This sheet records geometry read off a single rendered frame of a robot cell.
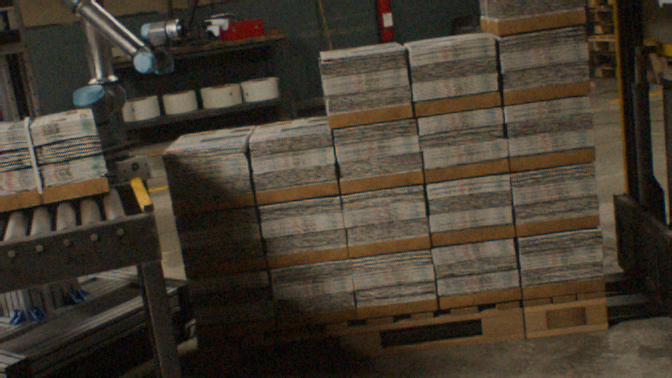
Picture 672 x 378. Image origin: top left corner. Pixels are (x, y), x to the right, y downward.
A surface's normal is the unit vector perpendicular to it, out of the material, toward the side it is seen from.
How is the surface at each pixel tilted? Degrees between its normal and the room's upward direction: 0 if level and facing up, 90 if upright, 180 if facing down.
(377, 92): 90
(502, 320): 90
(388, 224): 90
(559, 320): 90
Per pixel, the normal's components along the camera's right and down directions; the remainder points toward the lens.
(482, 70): -0.03, 0.22
